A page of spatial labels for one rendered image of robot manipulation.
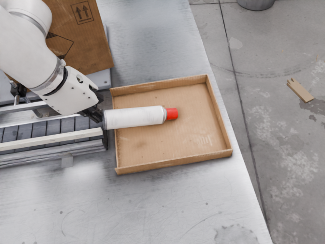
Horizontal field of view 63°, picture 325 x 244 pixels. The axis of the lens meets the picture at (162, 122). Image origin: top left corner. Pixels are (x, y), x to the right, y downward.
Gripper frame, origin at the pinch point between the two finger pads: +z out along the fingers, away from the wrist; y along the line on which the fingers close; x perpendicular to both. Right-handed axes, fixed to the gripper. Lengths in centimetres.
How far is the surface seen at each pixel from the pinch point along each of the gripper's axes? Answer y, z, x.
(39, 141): 14.0, -3.4, 4.3
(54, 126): 13.2, 0.5, -1.8
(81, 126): 6.5, 2.9, -0.3
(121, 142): -1.1, 10.6, 3.8
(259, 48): -68, 124, -105
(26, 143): 17.1, -4.4, 4.3
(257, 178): -33, 111, -5
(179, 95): -18.8, 17.0, -9.0
